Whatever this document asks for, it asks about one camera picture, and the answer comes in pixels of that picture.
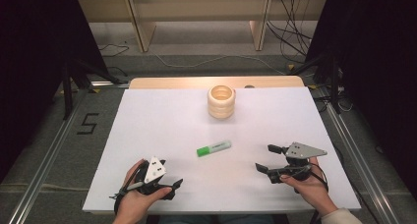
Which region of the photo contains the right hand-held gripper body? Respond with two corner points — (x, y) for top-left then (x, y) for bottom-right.
(267, 141), (328, 185)

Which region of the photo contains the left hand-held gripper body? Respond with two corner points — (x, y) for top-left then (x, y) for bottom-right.
(134, 156), (176, 200)

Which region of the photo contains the green highlighter marker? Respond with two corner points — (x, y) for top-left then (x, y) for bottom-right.
(196, 140), (233, 158)

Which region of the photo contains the ribbed wooden pen holder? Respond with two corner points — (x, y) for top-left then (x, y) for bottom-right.
(207, 84), (237, 121)

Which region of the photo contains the person's left hand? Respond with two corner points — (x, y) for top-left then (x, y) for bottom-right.
(112, 158), (174, 224)

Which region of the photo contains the person's right hand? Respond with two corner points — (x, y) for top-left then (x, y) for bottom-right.
(279, 156), (339, 217)

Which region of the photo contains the white table sheet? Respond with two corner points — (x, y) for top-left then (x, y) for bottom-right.
(82, 86), (362, 214)

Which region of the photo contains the dark curtain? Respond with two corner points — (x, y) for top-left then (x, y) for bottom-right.
(304, 0), (417, 198)
(0, 0), (109, 183)

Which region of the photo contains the black metal stand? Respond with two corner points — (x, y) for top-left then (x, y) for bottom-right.
(61, 57), (123, 121)

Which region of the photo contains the light wooden bench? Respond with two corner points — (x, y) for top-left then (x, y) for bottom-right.
(77, 0), (329, 53)

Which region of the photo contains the right hand-held gripper cable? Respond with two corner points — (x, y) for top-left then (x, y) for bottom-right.
(308, 162), (329, 193)

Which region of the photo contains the hand-held gripper cable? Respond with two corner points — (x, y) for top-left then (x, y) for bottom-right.
(308, 162), (329, 193)
(109, 160), (149, 216)

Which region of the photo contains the left hand-held gripper cable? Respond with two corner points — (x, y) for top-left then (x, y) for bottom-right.
(109, 160), (149, 216)

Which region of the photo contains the aluminium floor rail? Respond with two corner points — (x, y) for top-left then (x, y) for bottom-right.
(7, 88), (87, 224)
(323, 94), (400, 224)

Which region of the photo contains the short aluminium rail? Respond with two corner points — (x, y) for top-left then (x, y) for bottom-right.
(89, 80), (131, 88)

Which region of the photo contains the bundle of black cables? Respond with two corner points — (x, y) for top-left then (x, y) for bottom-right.
(266, 0), (313, 65)

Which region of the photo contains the thin black floor cable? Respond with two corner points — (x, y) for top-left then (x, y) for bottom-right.
(97, 42), (131, 58)

